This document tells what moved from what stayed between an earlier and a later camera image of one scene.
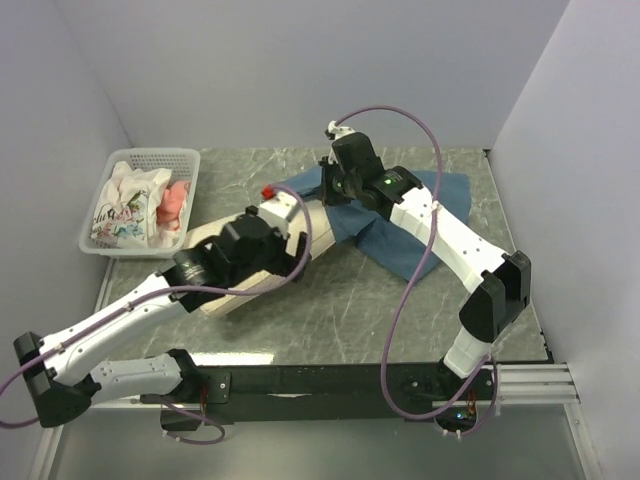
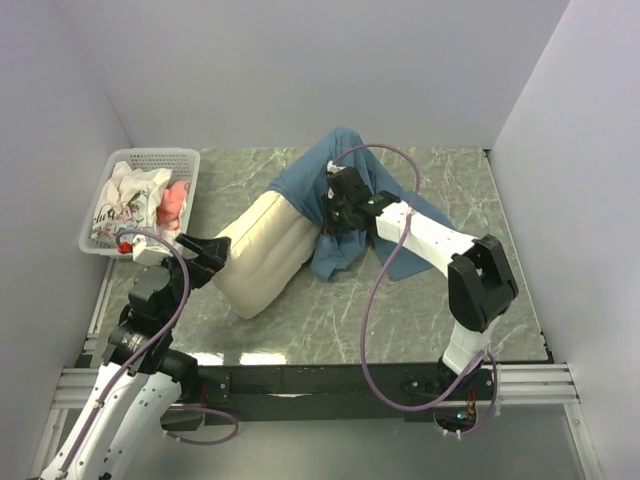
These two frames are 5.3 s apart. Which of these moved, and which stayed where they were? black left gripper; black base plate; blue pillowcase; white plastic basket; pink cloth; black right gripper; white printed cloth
Moved: blue pillowcase; black right gripper; black left gripper
Stayed: pink cloth; black base plate; white printed cloth; white plastic basket
